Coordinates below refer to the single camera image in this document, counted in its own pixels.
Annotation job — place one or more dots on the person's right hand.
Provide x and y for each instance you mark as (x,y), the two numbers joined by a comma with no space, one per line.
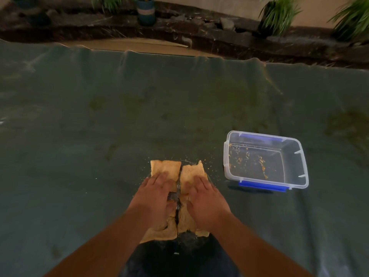
(206,203)

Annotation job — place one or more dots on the person's right thumb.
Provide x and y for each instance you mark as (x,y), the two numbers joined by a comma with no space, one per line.
(185,193)

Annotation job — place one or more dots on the green tarp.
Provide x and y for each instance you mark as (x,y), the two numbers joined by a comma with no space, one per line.
(86,126)

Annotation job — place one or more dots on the tan cardboard sheet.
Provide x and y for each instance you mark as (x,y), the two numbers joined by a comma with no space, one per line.
(150,43)

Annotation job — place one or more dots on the person's right forearm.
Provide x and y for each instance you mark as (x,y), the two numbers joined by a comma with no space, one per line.
(250,248)

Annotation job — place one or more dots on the clear plastic container blue clips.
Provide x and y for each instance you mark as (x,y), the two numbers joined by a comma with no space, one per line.
(291,167)

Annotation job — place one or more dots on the green grass plant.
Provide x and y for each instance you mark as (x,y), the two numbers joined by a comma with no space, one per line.
(278,14)
(353,20)
(109,2)

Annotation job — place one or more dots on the blue striped plant pot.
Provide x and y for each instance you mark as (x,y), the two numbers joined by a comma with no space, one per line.
(146,12)

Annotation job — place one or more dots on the person's left thumb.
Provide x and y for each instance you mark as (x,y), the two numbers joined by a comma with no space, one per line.
(172,206)

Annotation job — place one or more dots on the dark stone border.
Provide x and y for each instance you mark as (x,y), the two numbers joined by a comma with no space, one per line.
(230,40)

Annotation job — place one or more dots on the person's left forearm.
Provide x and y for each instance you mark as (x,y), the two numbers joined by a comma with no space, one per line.
(109,245)

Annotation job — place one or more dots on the small yellow flatbread piece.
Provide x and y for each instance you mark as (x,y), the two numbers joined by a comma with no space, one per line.
(193,170)

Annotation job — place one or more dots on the person's left hand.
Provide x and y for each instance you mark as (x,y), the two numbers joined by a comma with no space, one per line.
(151,199)

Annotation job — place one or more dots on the orange crumbs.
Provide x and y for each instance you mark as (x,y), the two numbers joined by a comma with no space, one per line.
(261,162)

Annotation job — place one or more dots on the person's dark trousers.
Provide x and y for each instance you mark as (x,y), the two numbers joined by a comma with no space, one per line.
(178,265)

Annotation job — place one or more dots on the large yellow flatbread piece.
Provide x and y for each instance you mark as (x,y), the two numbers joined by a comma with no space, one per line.
(161,167)

